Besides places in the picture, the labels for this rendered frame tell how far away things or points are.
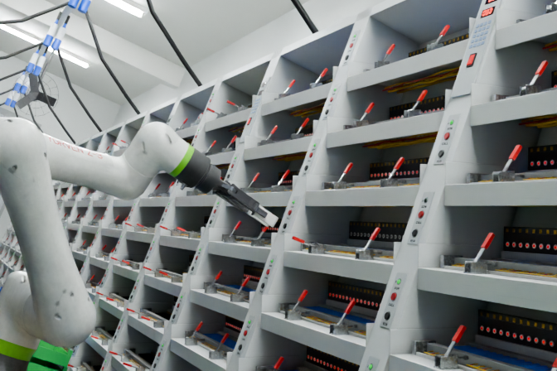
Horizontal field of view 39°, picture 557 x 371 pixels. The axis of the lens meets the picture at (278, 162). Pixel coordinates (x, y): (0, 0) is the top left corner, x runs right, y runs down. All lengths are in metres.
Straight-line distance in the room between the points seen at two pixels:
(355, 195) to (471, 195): 0.48
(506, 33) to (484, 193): 0.39
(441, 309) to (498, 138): 0.40
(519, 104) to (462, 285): 0.38
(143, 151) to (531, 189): 0.95
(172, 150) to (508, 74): 0.82
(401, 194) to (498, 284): 0.47
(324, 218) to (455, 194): 0.74
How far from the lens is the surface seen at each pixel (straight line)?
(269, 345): 2.32
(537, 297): 1.41
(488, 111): 1.73
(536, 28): 1.75
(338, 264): 2.00
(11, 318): 1.92
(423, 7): 2.35
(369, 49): 2.49
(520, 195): 1.54
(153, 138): 1.97
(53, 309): 1.77
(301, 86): 3.14
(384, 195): 1.94
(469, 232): 1.77
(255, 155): 2.90
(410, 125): 1.98
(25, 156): 1.65
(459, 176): 1.75
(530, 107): 1.63
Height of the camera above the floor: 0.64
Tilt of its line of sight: 12 degrees up
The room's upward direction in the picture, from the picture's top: 21 degrees clockwise
